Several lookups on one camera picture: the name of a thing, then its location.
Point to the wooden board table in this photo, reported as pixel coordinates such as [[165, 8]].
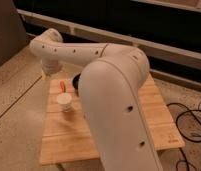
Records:
[[66, 137]]

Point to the white paper cup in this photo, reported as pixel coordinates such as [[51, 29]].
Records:
[[64, 100]]

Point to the dark blue bowl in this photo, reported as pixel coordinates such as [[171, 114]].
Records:
[[75, 83]]

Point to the white window sill rail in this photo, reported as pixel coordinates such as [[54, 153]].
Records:
[[156, 50]]

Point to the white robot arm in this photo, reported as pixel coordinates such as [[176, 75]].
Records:
[[108, 89]]

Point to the grey cabinet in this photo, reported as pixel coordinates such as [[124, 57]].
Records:
[[13, 36]]

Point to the orange marker pen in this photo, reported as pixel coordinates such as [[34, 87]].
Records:
[[62, 85]]

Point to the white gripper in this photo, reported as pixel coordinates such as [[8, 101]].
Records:
[[50, 67]]

